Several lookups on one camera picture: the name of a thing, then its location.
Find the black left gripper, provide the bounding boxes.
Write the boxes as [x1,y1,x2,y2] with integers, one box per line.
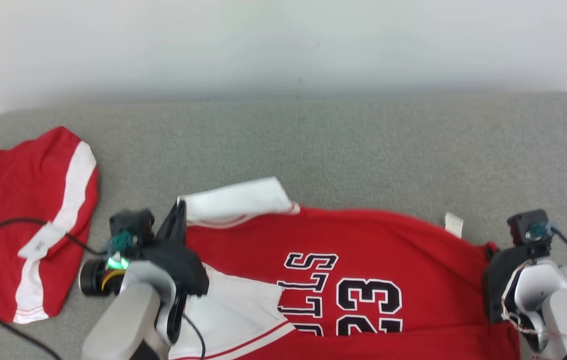
[138,199,210,298]

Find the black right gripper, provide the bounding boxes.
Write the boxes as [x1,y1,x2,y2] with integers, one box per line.
[482,242,550,323]

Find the red Bulls basketball jersey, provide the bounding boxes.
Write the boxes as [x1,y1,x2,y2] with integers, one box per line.
[168,176,522,360]

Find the red Bulls basketball shorts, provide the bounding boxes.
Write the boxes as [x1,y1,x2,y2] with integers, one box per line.
[0,126,100,325]

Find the black left camera cable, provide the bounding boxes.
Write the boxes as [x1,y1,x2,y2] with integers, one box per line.
[0,217,138,360]

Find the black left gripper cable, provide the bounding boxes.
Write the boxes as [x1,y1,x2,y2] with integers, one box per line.
[182,314,208,360]

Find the white paper cable tag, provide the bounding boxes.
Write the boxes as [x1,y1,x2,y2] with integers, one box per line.
[17,222,67,260]

